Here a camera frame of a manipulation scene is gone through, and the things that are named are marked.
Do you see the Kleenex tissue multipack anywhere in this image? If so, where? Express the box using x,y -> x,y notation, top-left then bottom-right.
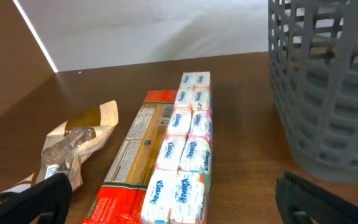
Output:
140,72 -> 213,224

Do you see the beige brown snack bag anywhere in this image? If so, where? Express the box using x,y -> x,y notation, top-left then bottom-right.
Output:
0,100 -> 119,204

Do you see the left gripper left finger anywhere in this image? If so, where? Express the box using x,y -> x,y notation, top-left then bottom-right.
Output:
0,173 -> 72,224

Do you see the orange San Remo spaghetti pack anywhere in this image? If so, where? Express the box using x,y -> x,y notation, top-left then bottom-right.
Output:
83,90 -> 177,224

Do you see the grey plastic basket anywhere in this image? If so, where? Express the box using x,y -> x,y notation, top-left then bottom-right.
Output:
268,0 -> 358,183

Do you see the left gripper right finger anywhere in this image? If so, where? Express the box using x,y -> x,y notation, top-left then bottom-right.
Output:
275,171 -> 358,224

